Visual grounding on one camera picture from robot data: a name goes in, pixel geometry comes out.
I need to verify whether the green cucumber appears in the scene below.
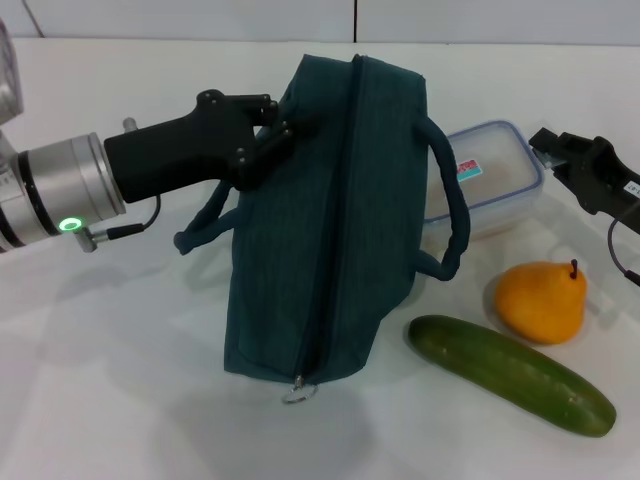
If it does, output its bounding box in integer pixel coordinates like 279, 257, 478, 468
407, 313, 617, 439

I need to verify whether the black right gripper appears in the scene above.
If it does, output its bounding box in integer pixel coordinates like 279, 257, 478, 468
528, 127, 640, 217

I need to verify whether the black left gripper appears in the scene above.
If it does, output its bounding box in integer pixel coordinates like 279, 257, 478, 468
103, 89, 321, 205

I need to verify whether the clear container with blue lid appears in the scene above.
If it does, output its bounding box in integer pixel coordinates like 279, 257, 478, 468
423, 118, 546, 242

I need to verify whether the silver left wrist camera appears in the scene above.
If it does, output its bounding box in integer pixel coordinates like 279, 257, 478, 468
0, 17, 26, 126

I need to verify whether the dark teal fabric bag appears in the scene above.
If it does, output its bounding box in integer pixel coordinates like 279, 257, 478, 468
173, 52, 472, 406

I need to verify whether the orange pear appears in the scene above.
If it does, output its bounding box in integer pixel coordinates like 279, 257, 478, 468
493, 259, 587, 346

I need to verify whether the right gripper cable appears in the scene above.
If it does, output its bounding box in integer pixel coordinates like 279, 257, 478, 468
607, 217, 640, 287

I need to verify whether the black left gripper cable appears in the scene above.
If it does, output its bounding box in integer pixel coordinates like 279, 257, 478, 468
74, 194, 161, 251

